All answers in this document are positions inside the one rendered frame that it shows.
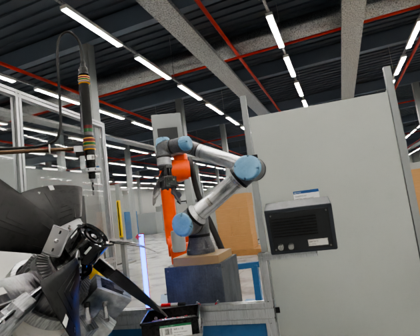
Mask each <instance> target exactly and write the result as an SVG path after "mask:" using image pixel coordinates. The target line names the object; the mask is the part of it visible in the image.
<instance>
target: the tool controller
mask: <svg viewBox="0 0 420 336"><path fill-rule="evenodd" d="M264 215H265V222H266V226H267V234H268V238H269V245H270V250H271V254H272V255H278V254H287V253H301V252H309V251H323V250H331V249H337V248H338V246H337V238H336V232H335V224H334V219H333V210H332V205H331V202H330V200H329V198H328V196H324V197H314V198H308V199H299V200H293V201H283V202H277V203H267V204H265V210H264Z"/></svg>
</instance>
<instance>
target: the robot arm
mask: <svg viewBox="0 0 420 336"><path fill-rule="evenodd" d="M155 142H156V146H155V148H156V152H157V166H158V170H159V171H162V172H161V174H160V176H159V178H158V180H157V182H156V185H155V186H154V188H153V206H154V205H155V203H156V200H157V197H158V196H159V194H160V193H161V191H160V190H161V189H162V191H163V190H164V189H166V190H169V189H170V188H171V194H172V195H174V197H175V199H176V200H177V202H178V204H181V198H180V197H181V196H182V194H181V193H180V192H178V191H177V188H176V186H177V176H173V174H172V172H171V170H172V167H173V166H172V160H171V154H174V153H185V154H188V155H192V156H194V157H198V158H200V159H204V160H206V161H210V162H212V163H215V164H218V165H221V166H224V167H226V168H229V169H230V170H229V175H228V176H227V177H226V178H224V180H222V182H220V183H219V184H218V185H217V186H216V187H215V188H214V189H212V190H211V191H210V192H209V193H208V194H206V196H204V198H202V200H200V201H199V202H198V203H197V204H196V205H194V206H193V205H190V206H189V207H188V208H186V210H184V212H182V213H178V214H176V216H174V218H173V220H172V228H173V230H174V232H175V233H176V234H177V235H178V236H180V237H188V236H189V242H188V246H187V255H202V254H208V253H213V252H215V246H214V244H213V242H212V240H211V237H210V231H209V220H208V216H210V214H212V213H213V212H214V211H215V210H216V209H218V208H219V207H220V206H221V205H222V204H224V202H226V200H228V199H229V198H230V197H231V196H232V195H234V194H235V193H236V192H237V191H238V190H240V188H246V187H248V186H249V185H250V184H251V183H252V182H254V181H258V180H260V179H262V178H263V177H264V176H265V174H266V165H265V163H264V162H263V161H262V160H261V159H258V158H256V157H255V156H252V155H244V156H242V157H239V156H236V155H233V154H230V153H227V152H224V151H220V150H218V149H214V148H212V147H208V146H206V145H202V144H199V143H196V142H194V141H192V140H191V138H190V137H189V136H182V137H178V138H176V139H171V140H169V138H168V137H159V138H157V139H156V141H155Z"/></svg>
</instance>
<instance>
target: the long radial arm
mask: <svg viewBox="0 0 420 336"><path fill-rule="evenodd" d="M42 280H43V279H42V277H41V276H40V275H39V274H38V272H37V271H36V270H35V271H30V272H28V273H23V274H20V275H16V276H12V277H8V278H5V279H1V280H0V311H1V310H2V309H3V308H5V307H6V306H8V304H10V303H11V302H12V301H14V300H15V299H16V298H18V296H20V295H22V294H23V293H24V292H27V293H28V294H29V293H30V292H32V290H34V289H36V288H38V287H39V286H40V281H42ZM42 296H44V293H43V292H41V294H40V296H38V297H37V298H36V299H35V300H36V303H37V302H38V301H39V300H40V298H42ZM36 303H35V304H36ZM35 304H34V305H35Z"/></svg>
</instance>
